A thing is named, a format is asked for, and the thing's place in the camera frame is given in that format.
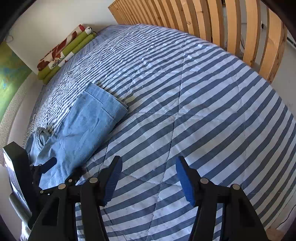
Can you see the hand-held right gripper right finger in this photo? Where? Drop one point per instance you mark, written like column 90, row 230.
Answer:
column 183, row 183

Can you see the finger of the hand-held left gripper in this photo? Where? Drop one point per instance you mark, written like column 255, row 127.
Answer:
column 49, row 162
column 72, row 177

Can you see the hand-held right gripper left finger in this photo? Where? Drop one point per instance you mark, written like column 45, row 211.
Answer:
column 113, row 180

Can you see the light blue jeans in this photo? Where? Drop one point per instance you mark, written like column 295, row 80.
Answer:
column 87, row 129

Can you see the blue white striped bed quilt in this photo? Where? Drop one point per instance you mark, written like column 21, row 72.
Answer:
column 196, row 115

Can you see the folded green floral blanket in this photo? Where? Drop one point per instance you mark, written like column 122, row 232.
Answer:
column 64, row 53

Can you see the green wall poster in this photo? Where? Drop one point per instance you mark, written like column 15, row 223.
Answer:
column 11, row 74

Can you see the wooden slatted bed frame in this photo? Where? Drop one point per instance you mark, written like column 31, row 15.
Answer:
column 203, row 18

